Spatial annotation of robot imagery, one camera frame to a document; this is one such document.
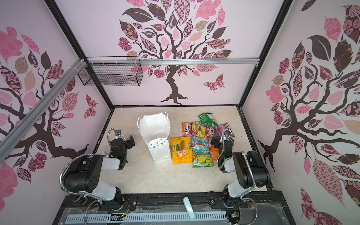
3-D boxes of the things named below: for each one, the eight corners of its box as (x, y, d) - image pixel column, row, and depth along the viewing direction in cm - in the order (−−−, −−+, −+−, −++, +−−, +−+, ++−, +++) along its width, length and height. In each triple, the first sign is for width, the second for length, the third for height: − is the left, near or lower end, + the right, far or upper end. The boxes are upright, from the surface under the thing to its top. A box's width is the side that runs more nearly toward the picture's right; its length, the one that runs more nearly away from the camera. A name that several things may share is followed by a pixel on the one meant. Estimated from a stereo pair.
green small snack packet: (199, 126, 107) (199, 124, 105) (198, 114, 115) (198, 112, 113) (214, 126, 107) (215, 124, 105) (212, 114, 115) (213, 112, 113)
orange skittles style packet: (182, 137, 102) (181, 134, 99) (182, 124, 109) (182, 122, 107) (193, 137, 102) (193, 134, 99) (193, 124, 109) (193, 122, 107)
